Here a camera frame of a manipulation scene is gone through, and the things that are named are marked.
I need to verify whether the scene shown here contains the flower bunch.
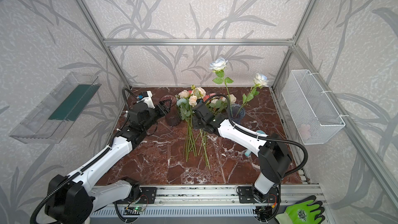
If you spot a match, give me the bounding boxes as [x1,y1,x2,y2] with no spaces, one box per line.
[176,85,206,161]
[192,94,236,169]

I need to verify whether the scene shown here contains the purple blue glass vase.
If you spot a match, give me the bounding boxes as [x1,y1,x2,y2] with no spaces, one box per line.
[227,104,246,125]

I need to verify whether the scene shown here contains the pale blue rose stem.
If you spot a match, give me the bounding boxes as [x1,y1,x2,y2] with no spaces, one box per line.
[210,57,234,113]

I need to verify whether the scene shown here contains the white rose stem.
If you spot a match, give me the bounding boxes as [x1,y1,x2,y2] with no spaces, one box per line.
[241,73,268,107]

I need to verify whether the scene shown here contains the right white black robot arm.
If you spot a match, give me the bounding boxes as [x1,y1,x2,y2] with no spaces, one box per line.
[192,102,292,196]

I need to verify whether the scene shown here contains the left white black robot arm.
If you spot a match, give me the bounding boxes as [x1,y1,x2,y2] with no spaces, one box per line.
[30,97,172,224]

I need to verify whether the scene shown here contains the dark red glass vase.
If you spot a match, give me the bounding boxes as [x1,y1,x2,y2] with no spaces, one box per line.
[160,95,181,127]

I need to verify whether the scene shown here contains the green circuit board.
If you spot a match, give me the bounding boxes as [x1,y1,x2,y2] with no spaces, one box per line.
[123,206,146,216]

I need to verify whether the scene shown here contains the pink object in basket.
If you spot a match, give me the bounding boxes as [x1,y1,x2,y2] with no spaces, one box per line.
[298,124,311,141]

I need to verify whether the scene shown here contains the green black work glove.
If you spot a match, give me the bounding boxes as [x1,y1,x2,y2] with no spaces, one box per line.
[275,195,325,224]

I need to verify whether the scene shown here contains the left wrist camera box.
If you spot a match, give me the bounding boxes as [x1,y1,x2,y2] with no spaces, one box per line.
[137,91,155,109]

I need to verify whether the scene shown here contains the left black corrugated cable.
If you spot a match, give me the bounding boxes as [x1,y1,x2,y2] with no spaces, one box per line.
[29,88,137,224]

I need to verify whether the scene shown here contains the black corrugated cable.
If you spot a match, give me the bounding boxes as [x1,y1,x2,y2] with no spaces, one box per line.
[29,88,137,224]
[203,94,309,178]

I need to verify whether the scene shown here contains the light blue handled tool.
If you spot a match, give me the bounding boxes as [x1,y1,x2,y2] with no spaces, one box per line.
[244,130,267,158]

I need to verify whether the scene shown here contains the right black corrugated cable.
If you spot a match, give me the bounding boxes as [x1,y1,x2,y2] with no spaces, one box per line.
[203,94,309,178]

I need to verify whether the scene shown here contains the aluminium front rail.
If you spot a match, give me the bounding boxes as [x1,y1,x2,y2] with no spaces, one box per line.
[65,184,325,207]

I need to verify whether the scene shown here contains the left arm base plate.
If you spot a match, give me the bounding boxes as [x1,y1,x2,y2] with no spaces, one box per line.
[117,187,157,205]

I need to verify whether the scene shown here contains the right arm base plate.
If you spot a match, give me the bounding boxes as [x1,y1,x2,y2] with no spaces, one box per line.
[236,186,279,204]

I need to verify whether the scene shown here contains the clear plastic wall tray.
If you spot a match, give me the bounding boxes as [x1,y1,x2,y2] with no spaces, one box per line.
[9,72,101,144]

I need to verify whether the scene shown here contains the white wire mesh basket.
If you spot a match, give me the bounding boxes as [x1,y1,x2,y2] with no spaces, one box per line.
[282,69,346,145]

